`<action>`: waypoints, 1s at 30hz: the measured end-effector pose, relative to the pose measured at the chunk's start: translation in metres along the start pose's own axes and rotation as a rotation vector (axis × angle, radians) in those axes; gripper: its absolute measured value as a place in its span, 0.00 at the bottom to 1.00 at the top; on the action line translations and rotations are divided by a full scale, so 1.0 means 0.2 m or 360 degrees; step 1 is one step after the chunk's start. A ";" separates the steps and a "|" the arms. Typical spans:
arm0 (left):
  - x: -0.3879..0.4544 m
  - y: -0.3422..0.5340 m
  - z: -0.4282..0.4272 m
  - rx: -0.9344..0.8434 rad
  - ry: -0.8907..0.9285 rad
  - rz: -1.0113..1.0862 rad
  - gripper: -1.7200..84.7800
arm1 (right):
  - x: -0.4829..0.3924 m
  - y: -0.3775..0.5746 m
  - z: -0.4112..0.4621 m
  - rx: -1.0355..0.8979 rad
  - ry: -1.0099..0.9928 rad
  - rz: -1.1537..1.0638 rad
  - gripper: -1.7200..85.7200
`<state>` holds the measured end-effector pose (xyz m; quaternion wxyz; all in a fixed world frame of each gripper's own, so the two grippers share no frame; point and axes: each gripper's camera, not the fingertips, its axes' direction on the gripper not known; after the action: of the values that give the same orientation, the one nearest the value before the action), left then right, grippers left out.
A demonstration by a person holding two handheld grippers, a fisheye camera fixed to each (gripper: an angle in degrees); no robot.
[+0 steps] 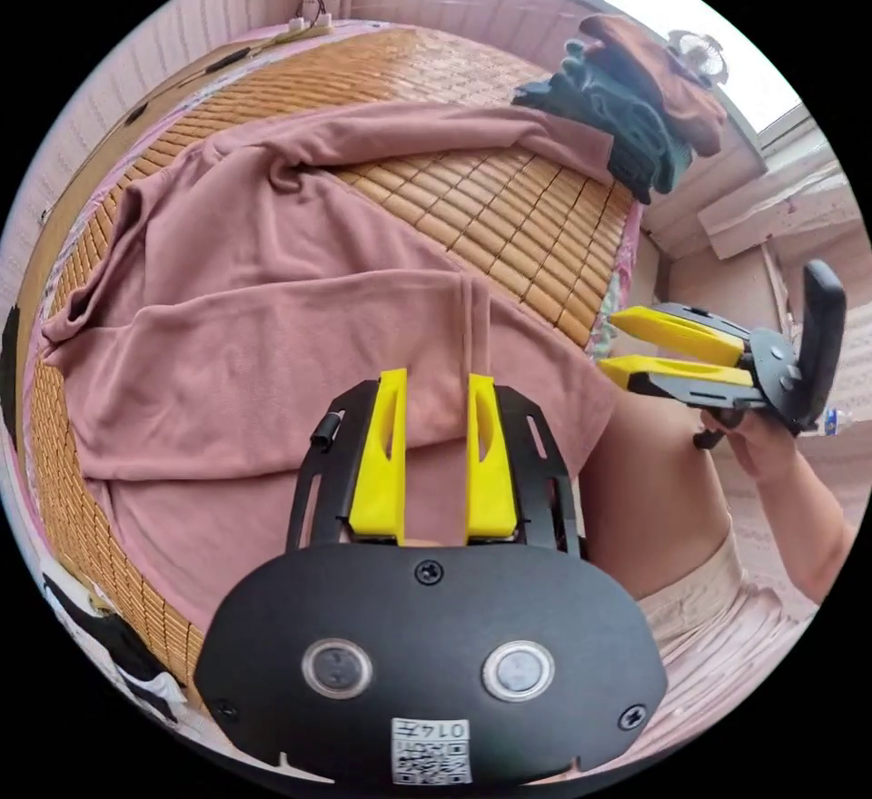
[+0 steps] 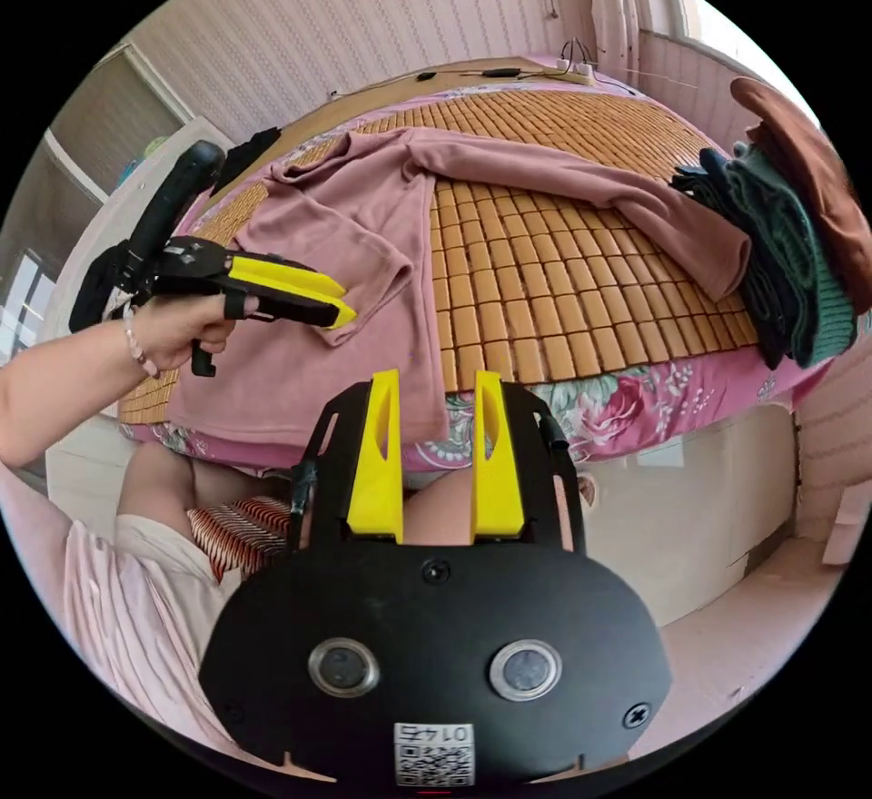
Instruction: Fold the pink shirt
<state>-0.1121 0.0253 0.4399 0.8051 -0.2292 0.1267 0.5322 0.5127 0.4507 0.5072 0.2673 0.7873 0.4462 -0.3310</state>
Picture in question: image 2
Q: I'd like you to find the pink shirt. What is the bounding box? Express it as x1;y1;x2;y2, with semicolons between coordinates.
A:
166;126;752;450

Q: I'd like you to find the black garment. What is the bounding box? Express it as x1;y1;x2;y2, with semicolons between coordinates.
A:
216;126;282;195

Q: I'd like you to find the bed with woven mat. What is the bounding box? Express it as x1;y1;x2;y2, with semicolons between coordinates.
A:
115;53;840;475

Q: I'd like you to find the person's left forearm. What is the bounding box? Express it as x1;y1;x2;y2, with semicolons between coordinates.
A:
0;316;162;468

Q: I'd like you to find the person's left hand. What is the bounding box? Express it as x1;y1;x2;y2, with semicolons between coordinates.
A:
125;293;262;380

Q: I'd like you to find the red striped cushion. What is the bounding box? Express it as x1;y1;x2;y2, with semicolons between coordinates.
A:
186;496;295;584

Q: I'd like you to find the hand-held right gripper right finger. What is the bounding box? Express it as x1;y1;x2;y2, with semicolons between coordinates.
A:
471;370;527;538

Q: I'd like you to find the person's body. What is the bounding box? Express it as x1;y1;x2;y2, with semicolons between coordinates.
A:
0;446;595;767

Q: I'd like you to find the white cupboard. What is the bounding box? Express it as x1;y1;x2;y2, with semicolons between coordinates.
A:
37;39;236;218

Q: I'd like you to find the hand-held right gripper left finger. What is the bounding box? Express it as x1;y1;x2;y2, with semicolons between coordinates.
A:
345;368;404;537

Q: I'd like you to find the pile of clothes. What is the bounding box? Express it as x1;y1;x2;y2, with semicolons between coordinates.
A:
670;76;872;371

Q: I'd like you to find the window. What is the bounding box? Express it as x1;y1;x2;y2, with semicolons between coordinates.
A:
670;0;758;75

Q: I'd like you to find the pink curtain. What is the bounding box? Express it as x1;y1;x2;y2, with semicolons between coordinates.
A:
590;0;659;89

